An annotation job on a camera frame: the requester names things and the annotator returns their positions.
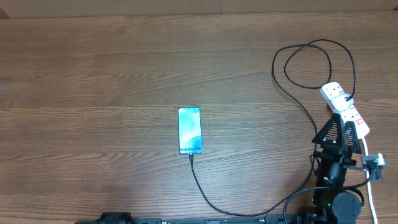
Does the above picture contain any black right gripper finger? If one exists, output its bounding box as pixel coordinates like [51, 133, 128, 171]
[312, 113, 345, 149]
[343, 121, 362, 154]

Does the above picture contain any white power strip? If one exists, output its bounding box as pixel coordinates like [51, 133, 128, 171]
[320, 82, 370, 139]

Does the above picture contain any blue Galaxy smartphone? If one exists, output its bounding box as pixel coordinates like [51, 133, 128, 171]
[178, 107, 203, 154]

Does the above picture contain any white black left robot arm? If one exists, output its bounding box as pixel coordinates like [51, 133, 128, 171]
[75, 212, 135, 224]

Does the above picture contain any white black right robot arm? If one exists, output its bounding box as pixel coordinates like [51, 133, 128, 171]
[282, 113, 367, 223]

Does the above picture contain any white charger plug adapter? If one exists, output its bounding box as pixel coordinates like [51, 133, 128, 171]
[330, 93, 354, 113]

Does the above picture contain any white power strip cord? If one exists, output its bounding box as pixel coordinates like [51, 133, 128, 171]
[360, 137, 378, 224]

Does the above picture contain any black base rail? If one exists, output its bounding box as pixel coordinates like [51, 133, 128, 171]
[133, 214, 335, 224]

